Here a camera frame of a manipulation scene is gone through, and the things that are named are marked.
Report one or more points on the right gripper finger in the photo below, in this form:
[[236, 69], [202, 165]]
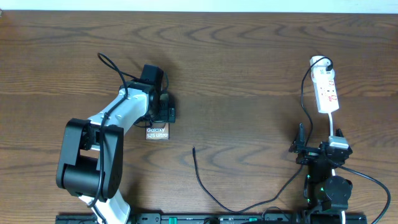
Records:
[[298, 143], [339, 133]]

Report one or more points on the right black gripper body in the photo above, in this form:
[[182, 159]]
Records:
[[308, 156]]

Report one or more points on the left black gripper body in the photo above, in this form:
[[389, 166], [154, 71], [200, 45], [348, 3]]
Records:
[[163, 113]]

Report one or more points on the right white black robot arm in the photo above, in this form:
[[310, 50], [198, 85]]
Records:
[[326, 192]]

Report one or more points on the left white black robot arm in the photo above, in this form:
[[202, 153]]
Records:
[[90, 166]]

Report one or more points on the white power strip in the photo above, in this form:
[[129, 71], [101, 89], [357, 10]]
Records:
[[323, 78]]

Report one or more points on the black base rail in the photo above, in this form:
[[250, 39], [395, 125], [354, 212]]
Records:
[[273, 217]]

